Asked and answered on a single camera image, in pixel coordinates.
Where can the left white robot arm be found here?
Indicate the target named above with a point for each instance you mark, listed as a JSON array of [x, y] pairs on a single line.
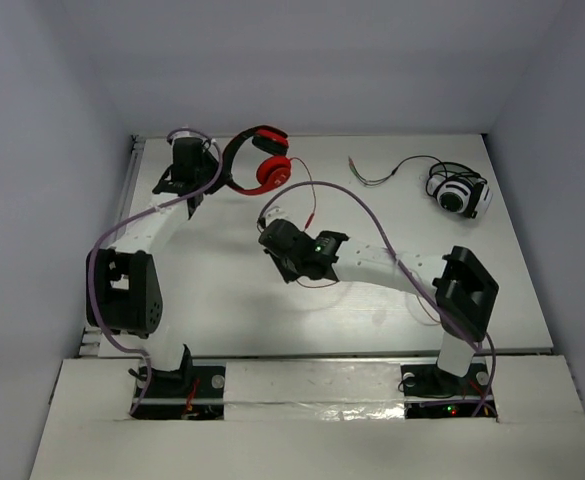
[[123, 294]]

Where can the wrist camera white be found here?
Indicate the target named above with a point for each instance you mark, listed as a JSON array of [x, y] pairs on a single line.
[[274, 212], [187, 132]]

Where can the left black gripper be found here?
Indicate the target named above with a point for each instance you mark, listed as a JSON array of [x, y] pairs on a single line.
[[214, 171]]

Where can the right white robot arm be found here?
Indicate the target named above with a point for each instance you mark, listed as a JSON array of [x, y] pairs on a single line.
[[456, 285]]

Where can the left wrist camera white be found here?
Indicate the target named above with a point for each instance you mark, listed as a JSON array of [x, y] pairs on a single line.
[[187, 132]]

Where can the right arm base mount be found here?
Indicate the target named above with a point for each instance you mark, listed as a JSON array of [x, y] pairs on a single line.
[[430, 393]]

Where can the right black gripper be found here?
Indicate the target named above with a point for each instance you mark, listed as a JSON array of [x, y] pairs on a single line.
[[289, 274]]

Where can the white black headphones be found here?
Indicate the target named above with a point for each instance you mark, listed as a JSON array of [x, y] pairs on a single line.
[[459, 189]]

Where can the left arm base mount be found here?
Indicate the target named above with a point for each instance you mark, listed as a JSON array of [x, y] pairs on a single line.
[[196, 396]]

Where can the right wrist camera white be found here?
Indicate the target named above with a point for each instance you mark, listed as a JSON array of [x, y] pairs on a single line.
[[274, 212]]

